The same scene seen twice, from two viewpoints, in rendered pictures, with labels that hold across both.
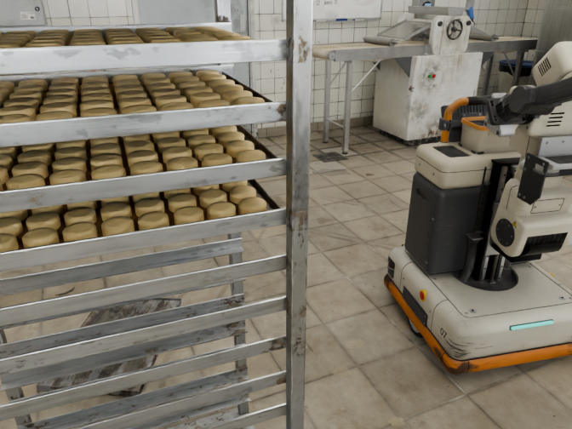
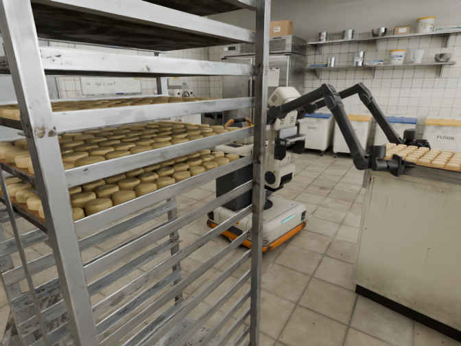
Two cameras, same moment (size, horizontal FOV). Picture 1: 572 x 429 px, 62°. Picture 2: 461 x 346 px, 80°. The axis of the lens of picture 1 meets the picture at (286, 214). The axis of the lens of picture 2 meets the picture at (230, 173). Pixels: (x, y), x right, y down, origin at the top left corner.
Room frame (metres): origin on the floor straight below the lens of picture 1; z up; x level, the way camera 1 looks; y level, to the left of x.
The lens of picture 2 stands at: (0.04, 0.54, 1.28)
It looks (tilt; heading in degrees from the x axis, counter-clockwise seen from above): 18 degrees down; 327
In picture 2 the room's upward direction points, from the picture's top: straight up
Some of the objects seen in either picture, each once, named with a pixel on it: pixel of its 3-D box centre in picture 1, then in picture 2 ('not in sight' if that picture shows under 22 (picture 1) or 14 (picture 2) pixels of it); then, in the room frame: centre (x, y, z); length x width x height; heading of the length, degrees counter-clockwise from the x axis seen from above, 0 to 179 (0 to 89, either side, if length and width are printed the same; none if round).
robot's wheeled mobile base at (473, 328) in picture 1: (478, 295); (256, 215); (1.78, -0.86, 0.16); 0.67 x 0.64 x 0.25; 12
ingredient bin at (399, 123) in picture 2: not in sight; (394, 139); (2.36, -4.22, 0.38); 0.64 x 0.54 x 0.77; 113
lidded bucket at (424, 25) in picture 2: not in sight; (424, 26); (2.32, -4.46, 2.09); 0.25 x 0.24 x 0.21; 114
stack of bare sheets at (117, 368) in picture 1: (117, 339); (48, 318); (1.66, 0.74, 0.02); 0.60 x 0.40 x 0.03; 176
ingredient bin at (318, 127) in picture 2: not in sight; (315, 132); (3.55, -3.70, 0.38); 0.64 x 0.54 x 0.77; 116
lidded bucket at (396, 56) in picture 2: not in sight; (396, 57); (2.60, -4.34, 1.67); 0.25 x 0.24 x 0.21; 24
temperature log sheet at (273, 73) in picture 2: not in sight; (273, 77); (3.94, -2.91, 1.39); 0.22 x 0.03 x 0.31; 24
